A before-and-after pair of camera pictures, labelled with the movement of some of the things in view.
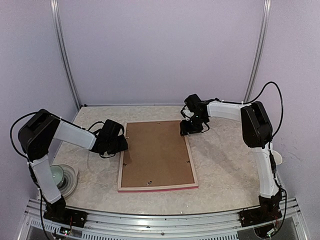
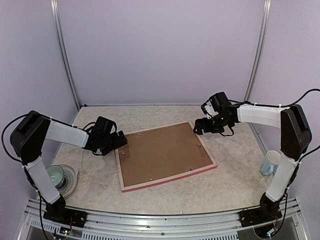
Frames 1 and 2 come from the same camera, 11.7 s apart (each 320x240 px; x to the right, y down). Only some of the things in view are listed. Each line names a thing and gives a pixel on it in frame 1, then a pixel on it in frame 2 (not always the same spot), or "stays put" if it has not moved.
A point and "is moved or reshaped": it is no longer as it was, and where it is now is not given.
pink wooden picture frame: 158,158 is moved or reshaped
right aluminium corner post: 260,50 stays put
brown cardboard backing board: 157,155 is moved or reshaped
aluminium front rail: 212,226 stays put
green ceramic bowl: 57,173 stays put
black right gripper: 185,128 to 206,129
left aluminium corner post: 62,43 stays put
